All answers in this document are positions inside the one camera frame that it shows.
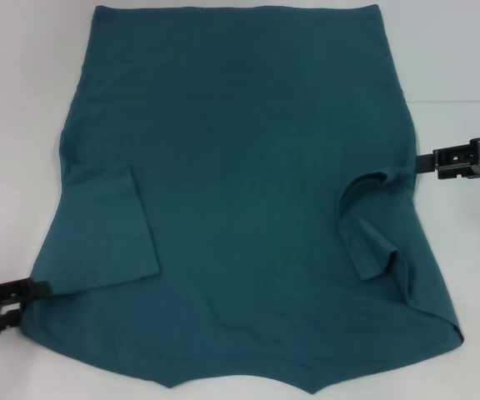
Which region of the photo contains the teal blue t-shirt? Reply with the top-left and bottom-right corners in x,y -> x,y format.
17,3 -> 463,395

